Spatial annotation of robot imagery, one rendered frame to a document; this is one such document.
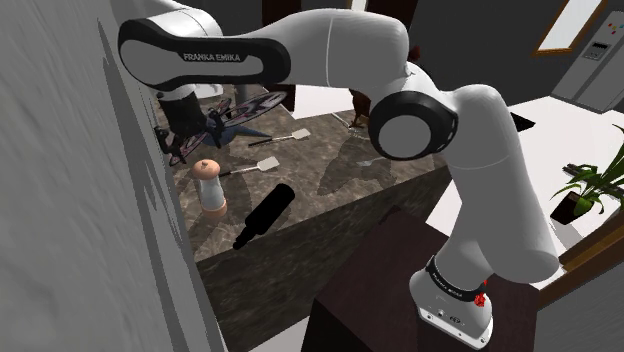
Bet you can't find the patterned pink and black plate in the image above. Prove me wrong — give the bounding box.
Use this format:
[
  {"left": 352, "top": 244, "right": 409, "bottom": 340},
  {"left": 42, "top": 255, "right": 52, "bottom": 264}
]
[{"left": 167, "top": 89, "right": 289, "bottom": 167}]

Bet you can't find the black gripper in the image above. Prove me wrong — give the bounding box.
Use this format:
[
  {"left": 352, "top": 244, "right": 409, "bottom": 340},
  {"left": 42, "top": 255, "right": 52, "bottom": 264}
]
[{"left": 153, "top": 92, "right": 228, "bottom": 167}]

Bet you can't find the dark maroon robot stand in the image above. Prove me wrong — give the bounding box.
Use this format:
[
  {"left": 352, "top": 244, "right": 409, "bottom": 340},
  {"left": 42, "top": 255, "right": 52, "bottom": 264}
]
[{"left": 300, "top": 204, "right": 540, "bottom": 352}]

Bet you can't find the grey cylindrical cup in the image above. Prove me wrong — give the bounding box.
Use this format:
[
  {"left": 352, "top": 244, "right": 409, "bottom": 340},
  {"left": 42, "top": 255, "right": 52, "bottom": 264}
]
[{"left": 233, "top": 83, "right": 265, "bottom": 105}]

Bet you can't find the white-topped wooden counter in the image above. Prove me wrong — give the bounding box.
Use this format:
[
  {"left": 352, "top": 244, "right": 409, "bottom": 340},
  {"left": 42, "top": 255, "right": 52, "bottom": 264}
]
[{"left": 425, "top": 95, "right": 624, "bottom": 311}]

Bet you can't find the thin metal wire utensil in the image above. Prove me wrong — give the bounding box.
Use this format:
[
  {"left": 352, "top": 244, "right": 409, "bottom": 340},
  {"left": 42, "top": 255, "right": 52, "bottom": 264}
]
[{"left": 332, "top": 111, "right": 370, "bottom": 143}]

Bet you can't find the brown rooster figure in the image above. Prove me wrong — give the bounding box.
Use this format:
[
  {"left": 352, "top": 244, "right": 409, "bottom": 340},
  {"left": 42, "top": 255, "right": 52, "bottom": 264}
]
[{"left": 347, "top": 44, "right": 423, "bottom": 131}]

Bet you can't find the green potted plant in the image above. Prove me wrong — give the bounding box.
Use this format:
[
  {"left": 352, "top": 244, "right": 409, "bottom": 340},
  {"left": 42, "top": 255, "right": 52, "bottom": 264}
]
[{"left": 549, "top": 124, "right": 624, "bottom": 227}]

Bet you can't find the black bottle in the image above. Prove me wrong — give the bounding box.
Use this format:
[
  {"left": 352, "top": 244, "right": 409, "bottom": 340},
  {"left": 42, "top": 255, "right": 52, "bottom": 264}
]
[{"left": 231, "top": 182, "right": 297, "bottom": 251}]

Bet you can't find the grey refrigerator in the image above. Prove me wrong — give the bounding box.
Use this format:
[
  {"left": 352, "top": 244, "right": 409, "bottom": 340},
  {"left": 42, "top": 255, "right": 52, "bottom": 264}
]
[{"left": 550, "top": 8, "right": 624, "bottom": 114}]

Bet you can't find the wood-framed window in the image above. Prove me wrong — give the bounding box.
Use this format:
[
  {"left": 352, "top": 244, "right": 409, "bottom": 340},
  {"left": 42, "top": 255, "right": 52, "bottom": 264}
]
[{"left": 530, "top": 0, "right": 611, "bottom": 58}]

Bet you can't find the black-handled metal spatula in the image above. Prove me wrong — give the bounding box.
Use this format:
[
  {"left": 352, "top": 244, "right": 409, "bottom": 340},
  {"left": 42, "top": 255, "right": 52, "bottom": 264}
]
[
  {"left": 218, "top": 155, "right": 281, "bottom": 178},
  {"left": 247, "top": 128, "right": 312, "bottom": 148}
]

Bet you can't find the white and wooden pepper mill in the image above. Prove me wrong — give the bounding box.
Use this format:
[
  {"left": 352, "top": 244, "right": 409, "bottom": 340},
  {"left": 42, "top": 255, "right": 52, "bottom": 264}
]
[{"left": 190, "top": 158, "right": 229, "bottom": 219}]

